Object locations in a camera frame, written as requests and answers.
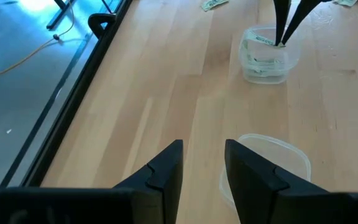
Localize green Stevia sweetener packet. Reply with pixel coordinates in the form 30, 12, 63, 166
201, 0, 230, 12
247, 29, 287, 49
245, 46, 286, 78
333, 0, 358, 7

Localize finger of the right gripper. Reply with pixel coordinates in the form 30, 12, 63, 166
280, 0, 323, 45
273, 0, 292, 47

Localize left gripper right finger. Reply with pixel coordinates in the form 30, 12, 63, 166
224, 138, 331, 224

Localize black aluminium table frame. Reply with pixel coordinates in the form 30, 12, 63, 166
19, 0, 135, 190

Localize black frame clamp hook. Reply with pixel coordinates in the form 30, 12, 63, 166
87, 12, 118, 40

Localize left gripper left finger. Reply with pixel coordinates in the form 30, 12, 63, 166
112, 139, 185, 224

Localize black tripod stand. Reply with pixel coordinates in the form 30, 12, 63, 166
46, 0, 75, 31

